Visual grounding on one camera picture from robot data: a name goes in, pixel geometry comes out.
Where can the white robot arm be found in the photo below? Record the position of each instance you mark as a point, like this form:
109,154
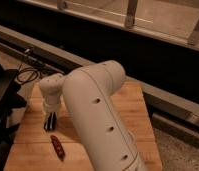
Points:
86,93

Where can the black white striped eraser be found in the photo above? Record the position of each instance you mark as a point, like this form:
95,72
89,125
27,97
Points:
50,123

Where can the metal rail frame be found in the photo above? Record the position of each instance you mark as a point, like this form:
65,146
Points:
157,41

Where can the red brown folding knife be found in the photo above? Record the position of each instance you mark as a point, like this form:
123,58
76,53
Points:
58,147

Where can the black equipment at left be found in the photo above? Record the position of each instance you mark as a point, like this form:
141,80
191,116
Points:
9,99

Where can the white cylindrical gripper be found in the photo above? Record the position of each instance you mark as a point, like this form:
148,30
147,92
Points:
52,103

